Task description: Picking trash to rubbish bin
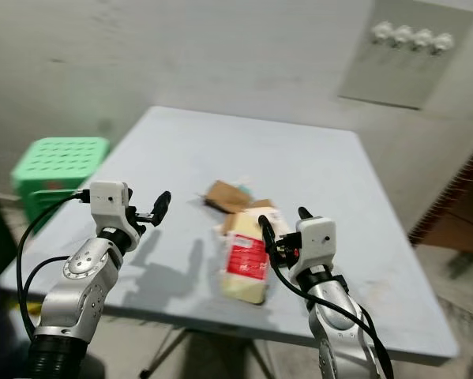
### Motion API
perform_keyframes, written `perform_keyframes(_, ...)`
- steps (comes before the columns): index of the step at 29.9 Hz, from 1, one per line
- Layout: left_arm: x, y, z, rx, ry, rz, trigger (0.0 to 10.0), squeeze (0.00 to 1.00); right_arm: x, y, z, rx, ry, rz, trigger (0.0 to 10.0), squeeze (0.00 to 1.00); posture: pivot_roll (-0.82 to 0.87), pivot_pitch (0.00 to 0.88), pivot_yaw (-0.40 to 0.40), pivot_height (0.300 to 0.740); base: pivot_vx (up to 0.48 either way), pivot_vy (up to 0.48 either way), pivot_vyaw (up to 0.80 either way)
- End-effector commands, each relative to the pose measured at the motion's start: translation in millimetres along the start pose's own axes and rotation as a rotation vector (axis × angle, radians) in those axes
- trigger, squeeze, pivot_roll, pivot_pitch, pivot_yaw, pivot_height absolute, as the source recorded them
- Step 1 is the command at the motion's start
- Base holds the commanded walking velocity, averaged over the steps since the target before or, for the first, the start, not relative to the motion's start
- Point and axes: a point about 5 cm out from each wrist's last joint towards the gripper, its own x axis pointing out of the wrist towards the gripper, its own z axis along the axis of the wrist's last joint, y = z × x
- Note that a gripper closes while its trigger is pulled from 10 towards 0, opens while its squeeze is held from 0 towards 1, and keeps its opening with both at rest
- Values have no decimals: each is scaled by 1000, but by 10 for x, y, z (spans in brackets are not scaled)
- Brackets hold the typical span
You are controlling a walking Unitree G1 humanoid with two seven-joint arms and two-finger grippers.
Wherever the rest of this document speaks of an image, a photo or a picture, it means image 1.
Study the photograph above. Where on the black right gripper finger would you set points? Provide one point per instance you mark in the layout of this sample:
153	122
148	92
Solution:
305	212
268	230

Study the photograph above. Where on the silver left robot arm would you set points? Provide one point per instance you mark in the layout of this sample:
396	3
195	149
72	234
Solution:
78	284

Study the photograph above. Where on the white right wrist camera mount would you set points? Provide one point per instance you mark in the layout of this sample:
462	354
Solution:
318	241

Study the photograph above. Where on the grey folding table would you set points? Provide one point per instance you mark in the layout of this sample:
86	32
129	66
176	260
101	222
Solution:
268	150

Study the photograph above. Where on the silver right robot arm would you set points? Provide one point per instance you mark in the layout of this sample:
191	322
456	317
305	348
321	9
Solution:
335	316

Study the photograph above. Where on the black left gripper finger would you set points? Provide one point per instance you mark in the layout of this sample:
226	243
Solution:
162	207

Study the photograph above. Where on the white round knob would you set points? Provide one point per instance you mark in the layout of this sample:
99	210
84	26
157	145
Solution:
422	39
382	31
403	35
442	43

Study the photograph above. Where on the green plastic stool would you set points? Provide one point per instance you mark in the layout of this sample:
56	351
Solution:
58	166

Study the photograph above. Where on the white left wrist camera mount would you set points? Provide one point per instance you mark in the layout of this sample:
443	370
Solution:
108	202

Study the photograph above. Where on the brown wooden furniture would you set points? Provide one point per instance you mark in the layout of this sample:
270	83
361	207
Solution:
457	209

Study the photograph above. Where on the yellow snack bag red label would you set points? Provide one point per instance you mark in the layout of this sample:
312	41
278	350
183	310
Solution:
245	260

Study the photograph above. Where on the brown cardboard scrap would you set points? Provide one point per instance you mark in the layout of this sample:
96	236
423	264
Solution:
224	194

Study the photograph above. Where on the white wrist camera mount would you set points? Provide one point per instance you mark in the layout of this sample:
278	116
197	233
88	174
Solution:
318	241
108	202

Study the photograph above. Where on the grey wall panel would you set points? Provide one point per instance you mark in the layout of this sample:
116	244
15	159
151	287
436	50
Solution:
398	75

